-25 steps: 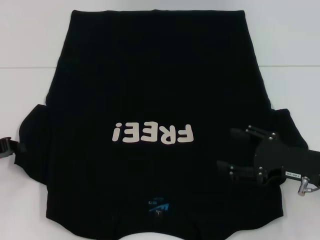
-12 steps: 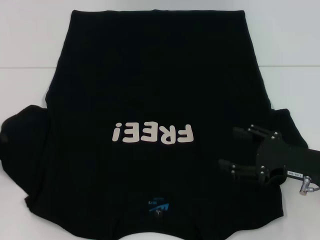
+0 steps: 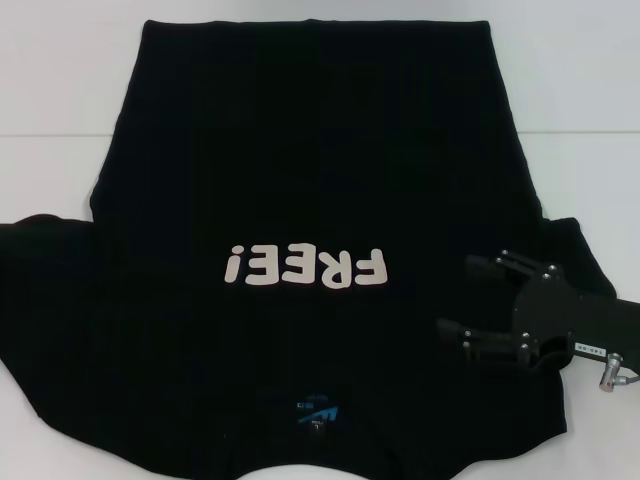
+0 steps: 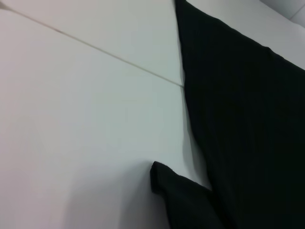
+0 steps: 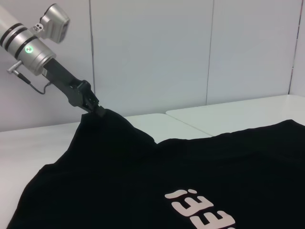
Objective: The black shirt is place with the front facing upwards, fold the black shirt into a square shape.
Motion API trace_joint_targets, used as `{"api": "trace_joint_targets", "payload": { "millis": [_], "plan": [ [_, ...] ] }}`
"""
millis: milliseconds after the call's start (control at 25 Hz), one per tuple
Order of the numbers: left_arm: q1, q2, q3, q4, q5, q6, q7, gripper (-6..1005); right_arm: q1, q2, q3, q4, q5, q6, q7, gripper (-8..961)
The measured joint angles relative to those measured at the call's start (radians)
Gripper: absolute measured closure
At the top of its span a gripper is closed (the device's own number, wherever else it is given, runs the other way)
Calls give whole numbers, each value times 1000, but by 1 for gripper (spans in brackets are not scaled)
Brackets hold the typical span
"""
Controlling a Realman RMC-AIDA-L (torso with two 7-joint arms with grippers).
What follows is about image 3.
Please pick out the black shirt with FREE print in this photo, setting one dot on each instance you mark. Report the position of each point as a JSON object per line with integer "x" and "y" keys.
{"x": 300, "y": 175}

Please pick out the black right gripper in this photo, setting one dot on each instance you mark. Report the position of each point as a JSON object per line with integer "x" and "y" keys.
{"x": 555, "y": 320}

